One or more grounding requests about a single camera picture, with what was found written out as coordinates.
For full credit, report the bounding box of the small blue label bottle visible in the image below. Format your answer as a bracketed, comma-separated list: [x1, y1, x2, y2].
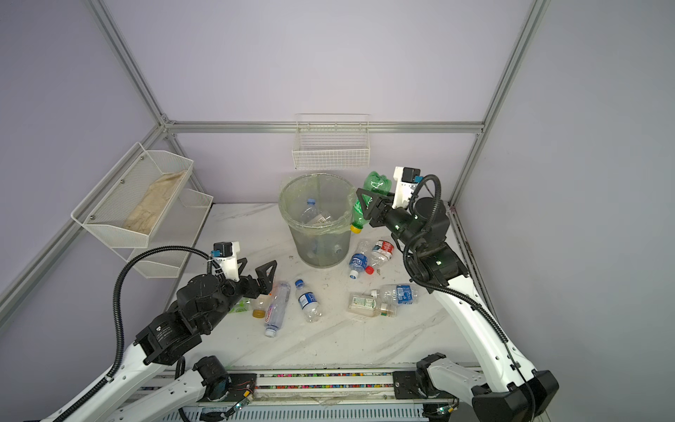
[295, 280, 322, 323]

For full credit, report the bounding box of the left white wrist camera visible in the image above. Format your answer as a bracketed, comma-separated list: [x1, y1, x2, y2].
[211, 242, 248, 281]

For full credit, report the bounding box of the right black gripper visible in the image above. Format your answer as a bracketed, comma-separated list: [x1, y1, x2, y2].
[354, 186, 425, 258]

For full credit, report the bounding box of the grey mesh waste bin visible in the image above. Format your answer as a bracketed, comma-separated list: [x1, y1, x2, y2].
[278, 173, 356, 268]

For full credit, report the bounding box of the white mesh two-tier shelf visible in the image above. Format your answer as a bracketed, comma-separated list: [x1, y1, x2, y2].
[71, 142, 213, 262]

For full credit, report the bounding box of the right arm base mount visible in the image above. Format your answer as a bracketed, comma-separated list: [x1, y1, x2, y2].
[392, 371, 439, 400]

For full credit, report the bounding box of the right black cable conduit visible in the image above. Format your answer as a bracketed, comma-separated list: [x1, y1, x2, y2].
[401, 173, 539, 422]

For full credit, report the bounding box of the green soda bottle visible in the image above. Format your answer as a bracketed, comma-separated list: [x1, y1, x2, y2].
[350, 171, 394, 236]

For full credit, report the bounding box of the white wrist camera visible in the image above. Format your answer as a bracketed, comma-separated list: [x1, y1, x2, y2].
[211, 242, 248, 281]
[392, 166, 422, 209]

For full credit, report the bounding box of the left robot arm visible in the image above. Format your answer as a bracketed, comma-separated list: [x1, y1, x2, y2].
[47, 258, 277, 421]

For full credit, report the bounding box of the crushed clear bottle white cap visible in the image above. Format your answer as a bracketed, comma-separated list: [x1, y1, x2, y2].
[265, 282, 291, 338]

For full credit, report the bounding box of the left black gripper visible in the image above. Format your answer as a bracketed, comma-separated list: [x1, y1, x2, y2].
[201, 259, 275, 333]

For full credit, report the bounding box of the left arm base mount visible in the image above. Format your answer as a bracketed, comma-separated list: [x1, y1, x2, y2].
[202, 373, 258, 403]

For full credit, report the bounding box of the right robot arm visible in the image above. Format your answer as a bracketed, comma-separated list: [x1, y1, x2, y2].
[356, 188, 559, 421]

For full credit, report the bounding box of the white wire wall basket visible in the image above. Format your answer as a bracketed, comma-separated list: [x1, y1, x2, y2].
[292, 114, 371, 171]

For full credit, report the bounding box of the green label clear bottle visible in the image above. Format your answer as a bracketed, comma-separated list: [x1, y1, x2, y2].
[230, 298, 251, 313]

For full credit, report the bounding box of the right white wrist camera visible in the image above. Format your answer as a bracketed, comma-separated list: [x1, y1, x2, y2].
[392, 166, 422, 209]

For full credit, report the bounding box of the red label crushed bottle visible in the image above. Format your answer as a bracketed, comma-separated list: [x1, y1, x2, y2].
[366, 240, 395, 274]

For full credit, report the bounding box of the orange label bottle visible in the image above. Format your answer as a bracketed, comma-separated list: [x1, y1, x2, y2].
[251, 294, 274, 319]

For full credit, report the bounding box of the aluminium front rail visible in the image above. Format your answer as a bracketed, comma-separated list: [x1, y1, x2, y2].
[102, 366, 541, 408]

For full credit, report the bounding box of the beige cloth in shelf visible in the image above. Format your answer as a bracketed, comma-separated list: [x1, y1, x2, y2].
[123, 171, 186, 235]

